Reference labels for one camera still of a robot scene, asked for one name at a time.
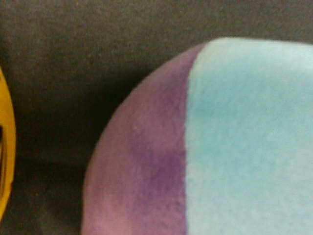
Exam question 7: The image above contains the pastel plush ball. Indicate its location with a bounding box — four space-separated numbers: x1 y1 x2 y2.
81 38 313 235

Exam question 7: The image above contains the yellow black soccer ball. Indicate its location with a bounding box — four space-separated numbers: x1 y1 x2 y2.
0 72 16 217

